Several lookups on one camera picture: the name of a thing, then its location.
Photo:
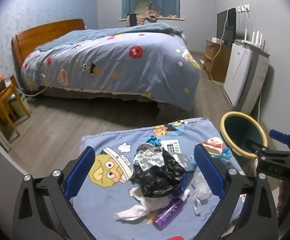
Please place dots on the bed with cartoon duvet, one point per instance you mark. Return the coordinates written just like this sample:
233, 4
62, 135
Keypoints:
125, 62

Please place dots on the wooden nightstand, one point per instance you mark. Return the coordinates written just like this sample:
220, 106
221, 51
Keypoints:
3, 100

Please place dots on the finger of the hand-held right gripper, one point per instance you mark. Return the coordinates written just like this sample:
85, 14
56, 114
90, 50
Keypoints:
253, 145
278, 135

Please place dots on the plaid cloth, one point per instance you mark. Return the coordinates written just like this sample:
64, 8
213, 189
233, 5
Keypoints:
148, 15

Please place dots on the black flat screen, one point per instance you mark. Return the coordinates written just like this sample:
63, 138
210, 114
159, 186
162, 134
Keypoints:
224, 26

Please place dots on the white power strip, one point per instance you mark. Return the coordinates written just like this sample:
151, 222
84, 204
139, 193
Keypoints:
217, 40

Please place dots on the green white bucket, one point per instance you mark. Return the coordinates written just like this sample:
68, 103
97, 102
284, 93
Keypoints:
18, 103

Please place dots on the teal bin with yellow rim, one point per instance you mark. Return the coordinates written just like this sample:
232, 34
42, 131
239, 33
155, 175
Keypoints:
234, 132

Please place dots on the white air purifier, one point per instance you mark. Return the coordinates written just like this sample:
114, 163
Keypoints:
238, 75

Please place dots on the wooden bed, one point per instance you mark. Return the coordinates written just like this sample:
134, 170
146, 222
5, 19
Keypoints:
47, 33

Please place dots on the purple spray bottle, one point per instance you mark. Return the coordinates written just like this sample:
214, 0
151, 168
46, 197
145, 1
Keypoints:
167, 212

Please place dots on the blue cartoon print cloth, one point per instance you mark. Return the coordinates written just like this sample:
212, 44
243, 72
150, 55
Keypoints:
115, 140

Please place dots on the clear plastic wrap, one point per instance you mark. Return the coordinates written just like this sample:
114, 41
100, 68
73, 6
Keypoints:
201, 183

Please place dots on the crumpled white tissue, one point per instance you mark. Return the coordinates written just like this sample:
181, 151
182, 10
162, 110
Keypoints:
140, 206

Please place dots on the blue wrapper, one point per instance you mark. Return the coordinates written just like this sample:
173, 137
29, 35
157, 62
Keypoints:
178, 192

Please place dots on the white wall outlet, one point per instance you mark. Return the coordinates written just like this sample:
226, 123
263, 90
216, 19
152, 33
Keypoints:
243, 8

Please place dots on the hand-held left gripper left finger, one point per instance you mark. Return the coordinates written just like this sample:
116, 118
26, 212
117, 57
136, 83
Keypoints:
81, 170

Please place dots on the white router with antennas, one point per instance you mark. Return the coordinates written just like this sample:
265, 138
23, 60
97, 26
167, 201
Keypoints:
256, 40

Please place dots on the wooden cabinet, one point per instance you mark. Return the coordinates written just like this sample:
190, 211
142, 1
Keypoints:
222, 60

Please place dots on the white black printed card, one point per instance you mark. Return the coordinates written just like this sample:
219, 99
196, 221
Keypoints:
171, 145

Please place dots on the black plastic bag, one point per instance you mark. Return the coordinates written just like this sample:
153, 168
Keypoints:
157, 175

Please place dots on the grey white printed mailer bag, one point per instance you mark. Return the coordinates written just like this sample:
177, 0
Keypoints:
147, 158

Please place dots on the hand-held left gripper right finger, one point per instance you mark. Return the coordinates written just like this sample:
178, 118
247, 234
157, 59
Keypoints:
208, 170

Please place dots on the olive cushion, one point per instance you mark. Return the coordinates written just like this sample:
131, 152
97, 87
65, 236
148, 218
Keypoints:
143, 7

